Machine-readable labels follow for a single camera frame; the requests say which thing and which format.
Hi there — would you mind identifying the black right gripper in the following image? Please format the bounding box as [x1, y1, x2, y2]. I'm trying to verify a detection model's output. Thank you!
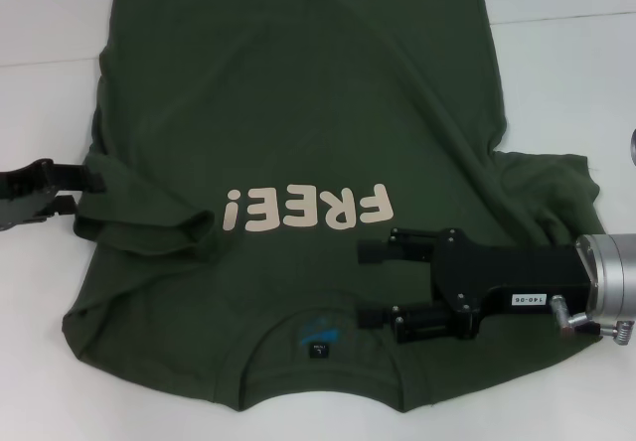
[356, 226, 601, 347]

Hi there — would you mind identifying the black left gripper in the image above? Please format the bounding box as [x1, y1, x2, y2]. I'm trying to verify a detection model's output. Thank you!
[0, 159, 108, 229]

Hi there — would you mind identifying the dark green FREE t-shirt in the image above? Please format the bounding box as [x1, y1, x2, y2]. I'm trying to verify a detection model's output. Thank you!
[60, 0, 603, 409]

